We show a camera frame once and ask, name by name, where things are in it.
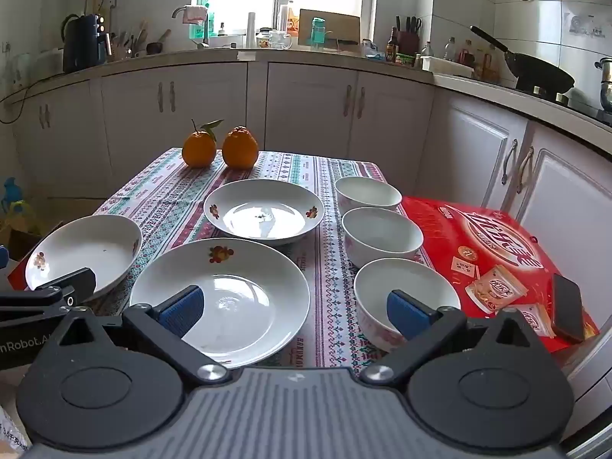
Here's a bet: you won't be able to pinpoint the metal faucet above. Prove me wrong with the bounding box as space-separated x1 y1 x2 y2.
172 5 212 49

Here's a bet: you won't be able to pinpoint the black air fryer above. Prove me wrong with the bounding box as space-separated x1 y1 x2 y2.
61 13 107 74

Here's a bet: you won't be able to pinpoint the black smartphone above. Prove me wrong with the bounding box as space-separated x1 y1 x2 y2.
551 273 586 343

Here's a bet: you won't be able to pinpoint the dark mortar with pestle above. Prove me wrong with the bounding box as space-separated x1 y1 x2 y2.
146 29 172 56

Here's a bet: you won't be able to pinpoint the white kitchen cabinets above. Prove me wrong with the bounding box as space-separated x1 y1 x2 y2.
0 47 612 405

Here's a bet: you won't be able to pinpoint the white bowl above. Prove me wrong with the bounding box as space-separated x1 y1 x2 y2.
342 207 425 269
334 176 403 212
354 258 461 353

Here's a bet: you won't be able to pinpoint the white countertop appliance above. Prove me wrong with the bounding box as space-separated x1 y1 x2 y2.
34 48 66 78

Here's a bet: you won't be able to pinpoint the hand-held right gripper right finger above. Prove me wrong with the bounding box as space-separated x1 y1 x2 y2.
360 289 539 386

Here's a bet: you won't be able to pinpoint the utensil holder with utensils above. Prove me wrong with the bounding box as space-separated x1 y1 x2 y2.
111 20 150 59

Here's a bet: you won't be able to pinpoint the brown cardboard sheet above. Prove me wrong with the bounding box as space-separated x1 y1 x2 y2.
299 8 361 45

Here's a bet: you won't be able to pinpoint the blue plastic bag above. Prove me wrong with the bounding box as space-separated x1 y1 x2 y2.
360 38 387 61

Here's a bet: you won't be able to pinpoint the red carton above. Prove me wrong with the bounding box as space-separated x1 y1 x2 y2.
7 257 30 293

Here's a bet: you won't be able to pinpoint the brown cardboard box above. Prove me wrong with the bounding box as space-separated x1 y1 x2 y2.
0 220 64 269

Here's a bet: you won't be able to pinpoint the blue toy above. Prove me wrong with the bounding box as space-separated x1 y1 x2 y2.
0 177 26 217

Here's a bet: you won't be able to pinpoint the knife block with knives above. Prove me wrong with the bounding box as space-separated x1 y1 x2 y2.
396 16 422 57

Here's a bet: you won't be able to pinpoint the patterned tablecloth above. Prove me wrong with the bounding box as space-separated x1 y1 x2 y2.
88 147 436 374

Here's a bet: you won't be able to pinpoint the orange with leaf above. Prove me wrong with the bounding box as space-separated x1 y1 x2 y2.
182 119 225 169

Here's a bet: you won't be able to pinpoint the steel pot with lid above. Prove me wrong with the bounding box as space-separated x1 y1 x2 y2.
594 57 612 112

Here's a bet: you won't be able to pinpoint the white floral plate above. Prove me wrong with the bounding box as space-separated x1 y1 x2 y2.
203 179 325 246
25 214 143 303
129 238 311 369

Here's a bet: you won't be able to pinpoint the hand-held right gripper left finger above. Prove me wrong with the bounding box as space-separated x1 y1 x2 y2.
57 285 231 385

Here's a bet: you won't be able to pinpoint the plastic bottle orange label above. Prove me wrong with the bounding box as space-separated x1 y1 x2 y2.
277 1 300 35

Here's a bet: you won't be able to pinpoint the black wok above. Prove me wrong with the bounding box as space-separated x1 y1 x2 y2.
470 25 576 95

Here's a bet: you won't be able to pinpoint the bumpy orange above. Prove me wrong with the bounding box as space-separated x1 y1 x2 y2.
221 125 259 170

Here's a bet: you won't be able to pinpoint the printed white paper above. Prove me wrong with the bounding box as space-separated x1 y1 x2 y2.
0 406 30 456

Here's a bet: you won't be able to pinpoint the red printed cardboard box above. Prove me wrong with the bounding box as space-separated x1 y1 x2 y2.
400 196 601 355

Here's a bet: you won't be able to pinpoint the black power cable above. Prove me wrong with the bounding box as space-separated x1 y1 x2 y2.
0 74 68 126

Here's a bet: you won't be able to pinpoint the white plastic tray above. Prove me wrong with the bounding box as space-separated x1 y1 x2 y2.
421 56 475 78

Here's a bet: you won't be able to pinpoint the green dish soap bottle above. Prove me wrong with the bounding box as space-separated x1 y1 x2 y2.
191 10 217 42

